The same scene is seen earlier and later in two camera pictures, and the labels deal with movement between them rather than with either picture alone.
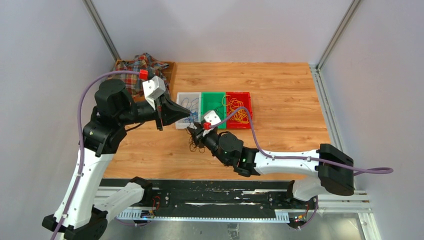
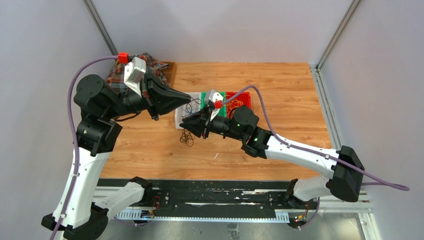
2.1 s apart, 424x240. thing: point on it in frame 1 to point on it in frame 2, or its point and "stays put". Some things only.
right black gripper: (198, 134) to (195, 123)
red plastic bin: (234, 101) stays put
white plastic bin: (192, 101) stays put
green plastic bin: (216, 101) stays put
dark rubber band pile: (192, 147) to (188, 137)
